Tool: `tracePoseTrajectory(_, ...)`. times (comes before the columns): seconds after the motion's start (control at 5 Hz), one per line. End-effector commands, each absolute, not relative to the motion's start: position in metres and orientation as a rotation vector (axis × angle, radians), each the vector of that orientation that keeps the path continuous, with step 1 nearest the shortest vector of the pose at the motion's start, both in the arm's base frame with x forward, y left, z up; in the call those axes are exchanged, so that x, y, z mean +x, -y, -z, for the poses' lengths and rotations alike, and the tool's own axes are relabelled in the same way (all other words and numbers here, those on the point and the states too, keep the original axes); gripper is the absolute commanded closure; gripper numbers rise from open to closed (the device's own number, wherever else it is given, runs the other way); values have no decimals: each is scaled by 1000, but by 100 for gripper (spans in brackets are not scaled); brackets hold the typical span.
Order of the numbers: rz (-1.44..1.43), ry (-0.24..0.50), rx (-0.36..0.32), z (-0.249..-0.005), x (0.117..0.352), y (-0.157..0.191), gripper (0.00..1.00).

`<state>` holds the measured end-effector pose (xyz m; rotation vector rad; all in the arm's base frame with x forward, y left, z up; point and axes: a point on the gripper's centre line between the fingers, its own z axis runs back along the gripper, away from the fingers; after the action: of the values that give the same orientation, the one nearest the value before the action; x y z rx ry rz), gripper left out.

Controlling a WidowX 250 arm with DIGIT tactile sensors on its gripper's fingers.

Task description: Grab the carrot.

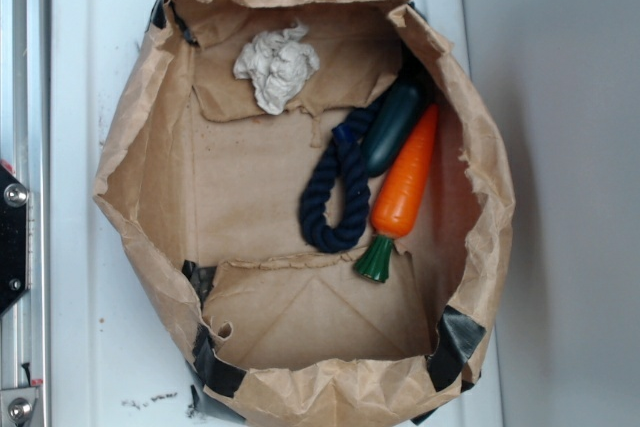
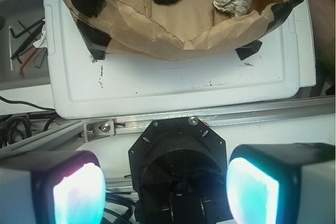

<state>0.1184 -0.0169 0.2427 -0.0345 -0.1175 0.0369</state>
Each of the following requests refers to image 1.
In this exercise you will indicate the orange toy carrot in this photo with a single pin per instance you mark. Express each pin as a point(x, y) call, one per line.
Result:
point(397, 205)

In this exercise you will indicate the brown paper bag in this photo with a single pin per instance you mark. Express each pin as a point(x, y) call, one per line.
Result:
point(204, 189)

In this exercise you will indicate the dark green toy cucumber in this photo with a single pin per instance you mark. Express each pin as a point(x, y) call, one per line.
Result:
point(401, 108)

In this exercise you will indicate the crumpled white paper ball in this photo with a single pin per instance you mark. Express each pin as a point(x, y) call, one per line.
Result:
point(278, 64)

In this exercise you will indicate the black mounting bracket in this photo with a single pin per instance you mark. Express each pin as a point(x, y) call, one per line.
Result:
point(13, 238)

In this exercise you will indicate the aluminium frame rail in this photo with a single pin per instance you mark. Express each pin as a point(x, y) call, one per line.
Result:
point(25, 60)

